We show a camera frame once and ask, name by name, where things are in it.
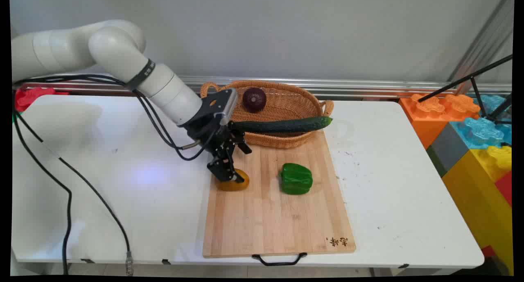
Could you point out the bamboo cutting board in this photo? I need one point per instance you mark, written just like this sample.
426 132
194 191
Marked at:
274 216

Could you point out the dark purple round onion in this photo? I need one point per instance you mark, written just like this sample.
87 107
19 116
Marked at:
254 99

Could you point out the red toy block beside arm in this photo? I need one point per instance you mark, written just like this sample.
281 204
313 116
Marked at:
30 97

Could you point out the orange big toy block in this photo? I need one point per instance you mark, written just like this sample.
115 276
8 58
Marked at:
430 114

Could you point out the black tripod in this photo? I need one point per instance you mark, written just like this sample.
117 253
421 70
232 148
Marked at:
475 75

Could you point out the green bell pepper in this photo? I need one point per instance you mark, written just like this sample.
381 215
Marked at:
295 179

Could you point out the red block beside yellow block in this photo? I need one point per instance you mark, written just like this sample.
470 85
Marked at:
505 188

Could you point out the yellow big toy block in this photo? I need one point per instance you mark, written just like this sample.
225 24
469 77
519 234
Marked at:
483 200

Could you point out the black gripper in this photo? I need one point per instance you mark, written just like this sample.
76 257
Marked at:
206 130

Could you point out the blue big toy block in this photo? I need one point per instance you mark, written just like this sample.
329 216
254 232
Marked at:
481 130

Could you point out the grey big toy block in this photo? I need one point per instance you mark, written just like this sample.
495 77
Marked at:
448 149

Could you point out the small green toy block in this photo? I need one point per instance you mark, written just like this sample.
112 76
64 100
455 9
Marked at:
15 117

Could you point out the yellow orange mango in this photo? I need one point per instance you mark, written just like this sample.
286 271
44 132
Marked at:
241 183

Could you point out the woven wicker basket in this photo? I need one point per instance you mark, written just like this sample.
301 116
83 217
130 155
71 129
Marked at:
286 102

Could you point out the aluminium wall rail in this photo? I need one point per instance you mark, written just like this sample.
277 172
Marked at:
368 87

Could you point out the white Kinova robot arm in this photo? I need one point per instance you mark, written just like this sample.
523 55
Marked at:
61 48

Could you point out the long green cucumber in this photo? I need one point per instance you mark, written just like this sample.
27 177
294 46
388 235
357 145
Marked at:
286 125

